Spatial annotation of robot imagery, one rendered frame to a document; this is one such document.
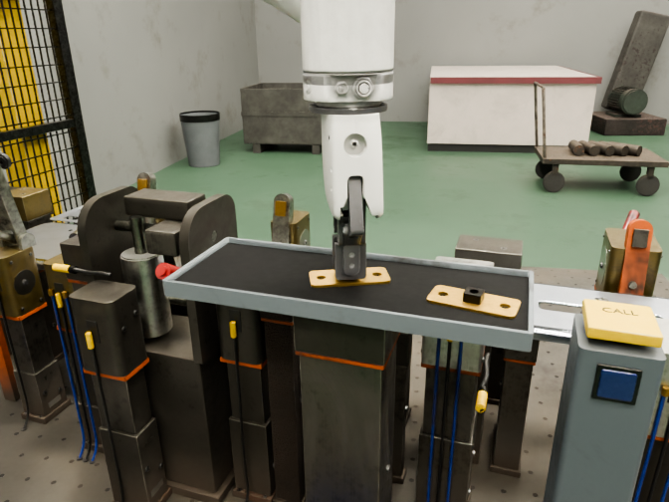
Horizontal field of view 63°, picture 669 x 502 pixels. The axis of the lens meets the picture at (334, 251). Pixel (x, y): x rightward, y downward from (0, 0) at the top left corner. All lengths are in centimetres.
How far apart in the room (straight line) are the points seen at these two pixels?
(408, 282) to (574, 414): 20
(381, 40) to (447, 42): 904
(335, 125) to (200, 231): 32
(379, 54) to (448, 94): 656
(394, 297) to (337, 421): 17
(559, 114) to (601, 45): 280
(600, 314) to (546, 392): 71
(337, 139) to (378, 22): 10
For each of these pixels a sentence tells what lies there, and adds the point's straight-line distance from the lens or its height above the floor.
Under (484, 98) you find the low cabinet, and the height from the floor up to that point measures 66.
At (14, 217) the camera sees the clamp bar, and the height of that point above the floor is 111.
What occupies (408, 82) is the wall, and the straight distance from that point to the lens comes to 957.
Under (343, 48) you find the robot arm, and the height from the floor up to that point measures 139.
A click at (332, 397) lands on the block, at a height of 103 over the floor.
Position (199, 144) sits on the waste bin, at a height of 26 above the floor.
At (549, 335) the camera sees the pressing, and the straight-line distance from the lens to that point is 85.
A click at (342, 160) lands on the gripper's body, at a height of 130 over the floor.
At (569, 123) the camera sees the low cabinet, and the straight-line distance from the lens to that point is 728.
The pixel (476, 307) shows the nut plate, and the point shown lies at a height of 116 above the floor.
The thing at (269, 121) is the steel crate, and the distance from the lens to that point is 704.
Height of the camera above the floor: 140
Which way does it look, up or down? 22 degrees down
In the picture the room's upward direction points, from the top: 1 degrees counter-clockwise
